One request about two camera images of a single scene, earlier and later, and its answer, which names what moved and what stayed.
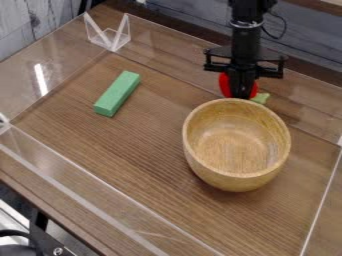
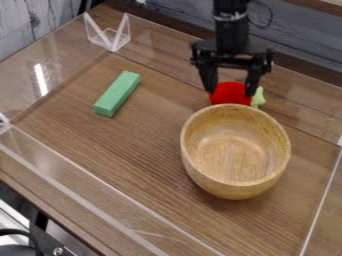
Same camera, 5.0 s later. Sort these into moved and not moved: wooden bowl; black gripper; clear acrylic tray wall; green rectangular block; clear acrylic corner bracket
Moved: wooden bowl; black gripper
Not moved: clear acrylic tray wall; green rectangular block; clear acrylic corner bracket
